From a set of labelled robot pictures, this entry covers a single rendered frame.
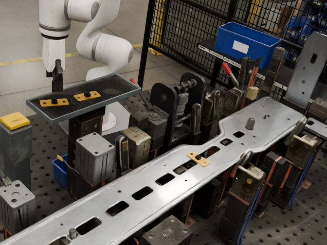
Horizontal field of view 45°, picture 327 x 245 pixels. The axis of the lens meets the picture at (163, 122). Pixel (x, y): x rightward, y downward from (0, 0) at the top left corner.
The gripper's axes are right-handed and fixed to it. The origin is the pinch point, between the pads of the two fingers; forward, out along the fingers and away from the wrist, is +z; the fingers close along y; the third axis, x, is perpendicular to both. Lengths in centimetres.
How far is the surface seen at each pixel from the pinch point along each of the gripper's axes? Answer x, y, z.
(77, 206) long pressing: 1.0, 29.6, 23.8
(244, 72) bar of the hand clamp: 81, -13, 8
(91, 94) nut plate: 12.7, -3.2, 7.5
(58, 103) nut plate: 1.3, 0.6, 7.5
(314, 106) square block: 115, 0, 20
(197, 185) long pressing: 40, 30, 24
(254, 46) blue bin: 109, -44, 11
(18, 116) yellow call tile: -11.1, 5.8, 7.8
